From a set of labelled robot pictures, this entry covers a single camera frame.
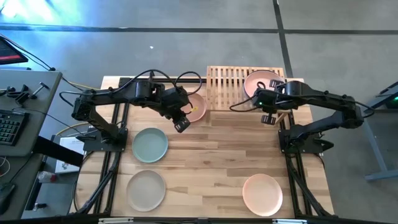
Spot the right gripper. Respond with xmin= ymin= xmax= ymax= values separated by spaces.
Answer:
xmin=254 ymin=80 xmax=292 ymax=126

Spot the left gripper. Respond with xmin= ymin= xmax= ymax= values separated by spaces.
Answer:
xmin=161 ymin=86 xmax=191 ymax=133

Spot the salmon tan plate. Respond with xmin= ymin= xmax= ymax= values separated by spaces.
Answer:
xmin=182 ymin=92 xmax=207 ymax=123

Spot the dusty pink plate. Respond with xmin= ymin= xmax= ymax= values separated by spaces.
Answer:
xmin=243 ymin=70 xmax=285 ymax=99

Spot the sage green plate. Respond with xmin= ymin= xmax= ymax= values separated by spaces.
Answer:
xmin=131 ymin=127 xmax=169 ymax=164

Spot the beige grey plate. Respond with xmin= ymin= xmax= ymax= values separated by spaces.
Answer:
xmin=126 ymin=169 xmax=167 ymax=213

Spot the light peach plate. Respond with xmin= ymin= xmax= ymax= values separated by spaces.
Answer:
xmin=242 ymin=173 xmax=284 ymax=217

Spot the wooden slatted shelf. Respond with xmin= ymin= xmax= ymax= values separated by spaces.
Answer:
xmin=206 ymin=65 xmax=290 ymax=125

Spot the white cardboard box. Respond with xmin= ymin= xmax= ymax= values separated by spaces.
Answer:
xmin=55 ymin=136 xmax=86 ymax=174

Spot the blue-grey metal stand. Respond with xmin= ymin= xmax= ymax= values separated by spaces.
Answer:
xmin=363 ymin=107 xmax=398 ymax=183

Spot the black device with green light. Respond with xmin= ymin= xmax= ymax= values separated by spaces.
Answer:
xmin=374 ymin=81 xmax=398 ymax=110

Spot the grey side desk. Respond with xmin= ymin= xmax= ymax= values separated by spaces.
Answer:
xmin=0 ymin=68 xmax=63 ymax=220

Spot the small red-capped bottle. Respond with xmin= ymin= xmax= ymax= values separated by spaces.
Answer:
xmin=37 ymin=170 xmax=58 ymax=184

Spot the black bench clamp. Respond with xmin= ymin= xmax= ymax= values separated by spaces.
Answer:
xmin=0 ymin=81 xmax=50 ymax=105

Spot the backlit black keyboard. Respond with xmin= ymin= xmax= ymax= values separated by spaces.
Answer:
xmin=0 ymin=109 xmax=31 ymax=146

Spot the dark computer monitor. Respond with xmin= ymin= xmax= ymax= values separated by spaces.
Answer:
xmin=0 ymin=35 xmax=29 ymax=65

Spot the black computer mouse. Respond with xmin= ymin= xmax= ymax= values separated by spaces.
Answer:
xmin=0 ymin=182 xmax=16 ymax=216

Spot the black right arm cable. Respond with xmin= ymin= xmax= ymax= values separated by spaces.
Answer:
xmin=229 ymin=81 xmax=376 ymax=119

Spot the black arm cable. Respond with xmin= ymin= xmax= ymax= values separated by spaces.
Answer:
xmin=229 ymin=81 xmax=376 ymax=119
xmin=58 ymin=68 xmax=203 ymax=108

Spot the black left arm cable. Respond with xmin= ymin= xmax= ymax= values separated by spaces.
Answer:
xmin=58 ymin=68 xmax=203 ymax=108

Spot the black aluminium table frame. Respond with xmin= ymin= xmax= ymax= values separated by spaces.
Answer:
xmin=70 ymin=77 xmax=335 ymax=218

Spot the black flat strap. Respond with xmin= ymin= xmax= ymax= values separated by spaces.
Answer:
xmin=32 ymin=136 xmax=85 ymax=168

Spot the black monitor cable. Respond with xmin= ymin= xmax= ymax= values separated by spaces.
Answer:
xmin=1 ymin=35 xmax=100 ymax=100

